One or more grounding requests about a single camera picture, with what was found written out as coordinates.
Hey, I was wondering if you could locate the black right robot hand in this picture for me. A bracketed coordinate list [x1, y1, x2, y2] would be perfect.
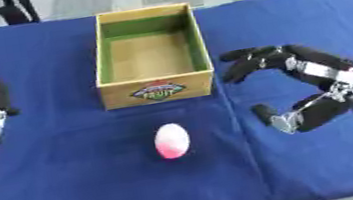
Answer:
[217, 31, 353, 145]

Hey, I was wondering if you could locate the tan cardboard box green inside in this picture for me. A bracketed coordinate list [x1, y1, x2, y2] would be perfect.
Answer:
[83, 0, 220, 113]

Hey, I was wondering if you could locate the black chair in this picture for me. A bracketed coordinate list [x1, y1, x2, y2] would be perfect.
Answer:
[0, 0, 44, 30]

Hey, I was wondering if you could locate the pink and white egg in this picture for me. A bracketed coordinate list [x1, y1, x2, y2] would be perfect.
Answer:
[150, 120, 194, 162]

